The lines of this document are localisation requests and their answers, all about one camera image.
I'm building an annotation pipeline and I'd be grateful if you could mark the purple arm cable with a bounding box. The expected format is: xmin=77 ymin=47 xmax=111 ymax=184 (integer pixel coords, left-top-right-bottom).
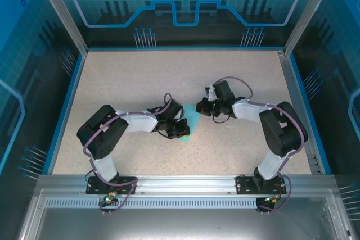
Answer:
xmin=83 ymin=92 xmax=172 ymax=215
xmin=212 ymin=76 xmax=309 ymax=214

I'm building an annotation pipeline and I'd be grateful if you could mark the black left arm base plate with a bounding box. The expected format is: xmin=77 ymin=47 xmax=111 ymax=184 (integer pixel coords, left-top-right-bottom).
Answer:
xmin=85 ymin=176 xmax=137 ymax=195

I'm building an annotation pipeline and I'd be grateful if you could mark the aluminium frame post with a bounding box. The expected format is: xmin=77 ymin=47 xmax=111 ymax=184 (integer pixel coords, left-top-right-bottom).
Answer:
xmin=283 ymin=0 xmax=340 ymax=56
xmin=31 ymin=0 xmax=89 ymax=55

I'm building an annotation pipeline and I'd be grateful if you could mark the aluminium mounting rail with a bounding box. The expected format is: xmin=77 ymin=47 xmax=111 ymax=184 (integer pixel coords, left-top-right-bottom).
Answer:
xmin=38 ymin=174 xmax=336 ymax=196

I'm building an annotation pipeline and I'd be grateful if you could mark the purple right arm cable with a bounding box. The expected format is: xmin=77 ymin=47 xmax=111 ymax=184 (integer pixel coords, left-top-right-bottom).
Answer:
xmin=212 ymin=76 xmax=309 ymax=214

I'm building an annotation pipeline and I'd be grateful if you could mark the thin black right gripper cable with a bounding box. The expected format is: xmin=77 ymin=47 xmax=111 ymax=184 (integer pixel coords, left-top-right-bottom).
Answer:
xmin=211 ymin=112 xmax=235 ymax=124

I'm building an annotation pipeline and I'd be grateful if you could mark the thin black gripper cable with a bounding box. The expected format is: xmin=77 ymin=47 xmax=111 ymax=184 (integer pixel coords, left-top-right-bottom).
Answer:
xmin=156 ymin=129 xmax=173 ymax=140
xmin=211 ymin=112 xmax=235 ymax=124

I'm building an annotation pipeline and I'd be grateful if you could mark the thin black left gripper cable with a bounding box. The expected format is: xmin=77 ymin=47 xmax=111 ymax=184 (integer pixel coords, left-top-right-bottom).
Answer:
xmin=156 ymin=129 xmax=173 ymax=140

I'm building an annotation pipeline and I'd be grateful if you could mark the aluminium side rail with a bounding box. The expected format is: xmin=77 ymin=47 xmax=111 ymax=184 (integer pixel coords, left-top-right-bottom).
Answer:
xmin=277 ymin=50 xmax=321 ymax=175

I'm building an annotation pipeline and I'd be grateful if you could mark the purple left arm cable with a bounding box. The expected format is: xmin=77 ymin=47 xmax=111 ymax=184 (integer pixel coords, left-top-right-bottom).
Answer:
xmin=83 ymin=92 xmax=172 ymax=215

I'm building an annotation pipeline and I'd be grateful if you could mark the steel sheet cover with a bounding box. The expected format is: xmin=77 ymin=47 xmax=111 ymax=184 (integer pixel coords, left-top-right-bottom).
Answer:
xmin=16 ymin=189 xmax=354 ymax=240

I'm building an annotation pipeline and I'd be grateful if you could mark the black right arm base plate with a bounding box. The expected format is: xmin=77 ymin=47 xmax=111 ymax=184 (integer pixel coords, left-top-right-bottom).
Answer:
xmin=235 ymin=174 xmax=287 ymax=195

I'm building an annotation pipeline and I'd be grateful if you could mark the cable connector with orange wires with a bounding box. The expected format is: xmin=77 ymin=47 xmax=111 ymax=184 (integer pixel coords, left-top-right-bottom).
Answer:
xmin=263 ymin=194 xmax=283 ymax=205

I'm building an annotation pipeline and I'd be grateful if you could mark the light blue cloth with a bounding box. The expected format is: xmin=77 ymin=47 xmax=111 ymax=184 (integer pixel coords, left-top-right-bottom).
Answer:
xmin=179 ymin=103 xmax=202 ymax=144

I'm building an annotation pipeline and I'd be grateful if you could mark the slotted grey cable duct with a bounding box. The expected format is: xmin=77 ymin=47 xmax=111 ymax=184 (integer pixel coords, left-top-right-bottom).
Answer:
xmin=44 ymin=198 xmax=259 ymax=210

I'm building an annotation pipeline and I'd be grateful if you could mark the cable connector with green light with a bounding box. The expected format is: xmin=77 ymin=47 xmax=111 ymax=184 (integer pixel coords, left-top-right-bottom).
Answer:
xmin=102 ymin=193 xmax=116 ymax=206

